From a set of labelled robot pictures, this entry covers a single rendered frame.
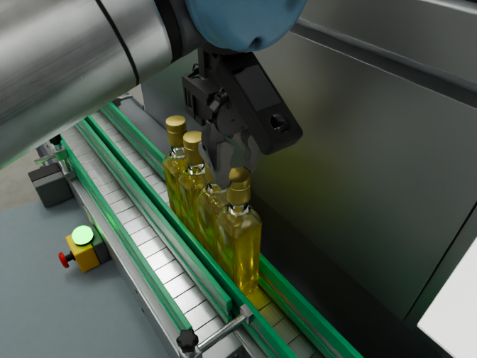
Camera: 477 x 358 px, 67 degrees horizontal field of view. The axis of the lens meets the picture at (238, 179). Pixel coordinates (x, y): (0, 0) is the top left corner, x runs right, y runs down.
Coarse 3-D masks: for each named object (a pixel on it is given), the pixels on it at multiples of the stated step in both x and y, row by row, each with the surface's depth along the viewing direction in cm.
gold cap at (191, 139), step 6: (192, 132) 58; (198, 132) 58; (186, 138) 57; (192, 138) 57; (198, 138) 57; (186, 144) 57; (192, 144) 56; (186, 150) 58; (192, 150) 57; (186, 156) 59; (192, 156) 58; (198, 156) 58; (192, 162) 59; (198, 162) 59
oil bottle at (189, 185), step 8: (184, 176) 62; (192, 176) 61; (200, 176) 61; (184, 184) 62; (192, 184) 60; (200, 184) 61; (184, 192) 63; (192, 192) 61; (184, 200) 65; (192, 200) 62; (184, 208) 67; (192, 208) 63; (184, 216) 69; (192, 216) 65; (192, 224) 67; (192, 232) 69; (200, 240) 69
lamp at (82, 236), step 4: (76, 228) 84; (80, 228) 83; (84, 228) 83; (88, 228) 84; (76, 232) 82; (80, 232) 82; (84, 232) 82; (88, 232) 83; (92, 232) 85; (72, 236) 82; (76, 236) 82; (80, 236) 82; (84, 236) 82; (88, 236) 82; (92, 236) 84; (76, 240) 82; (80, 240) 82; (84, 240) 82; (88, 240) 83; (92, 240) 84; (76, 244) 83; (80, 244) 82; (84, 244) 83
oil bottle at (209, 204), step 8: (200, 192) 59; (208, 192) 58; (224, 192) 58; (200, 200) 59; (208, 200) 57; (216, 200) 57; (224, 200) 57; (200, 208) 60; (208, 208) 58; (216, 208) 57; (200, 216) 62; (208, 216) 59; (200, 224) 64; (208, 224) 61; (200, 232) 66; (208, 232) 62; (208, 240) 64; (216, 240) 62; (208, 248) 66; (216, 248) 63; (216, 256) 65
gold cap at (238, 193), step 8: (232, 168) 51; (240, 168) 51; (232, 176) 50; (240, 176) 50; (248, 176) 50; (232, 184) 50; (240, 184) 49; (248, 184) 50; (232, 192) 51; (240, 192) 50; (248, 192) 51; (232, 200) 52; (240, 200) 51; (248, 200) 52
